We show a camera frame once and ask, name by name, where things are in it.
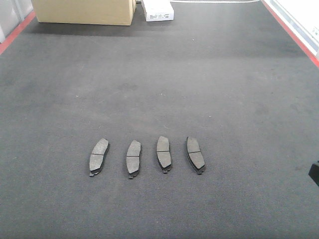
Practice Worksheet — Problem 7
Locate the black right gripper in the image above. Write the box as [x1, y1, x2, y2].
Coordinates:
[308, 161, 319, 186]

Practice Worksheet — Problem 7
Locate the cardboard box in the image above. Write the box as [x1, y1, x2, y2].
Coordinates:
[32, 0, 136, 26]

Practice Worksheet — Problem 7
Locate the black conveyor belt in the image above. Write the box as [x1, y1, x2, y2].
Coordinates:
[0, 2, 319, 239]

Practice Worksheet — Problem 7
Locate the white printed box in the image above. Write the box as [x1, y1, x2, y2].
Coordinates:
[141, 0, 174, 22]

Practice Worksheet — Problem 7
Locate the grey brake pad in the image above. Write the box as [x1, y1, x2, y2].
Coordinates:
[89, 138, 109, 177]
[126, 140, 142, 179]
[186, 137, 206, 175]
[156, 136, 172, 174]

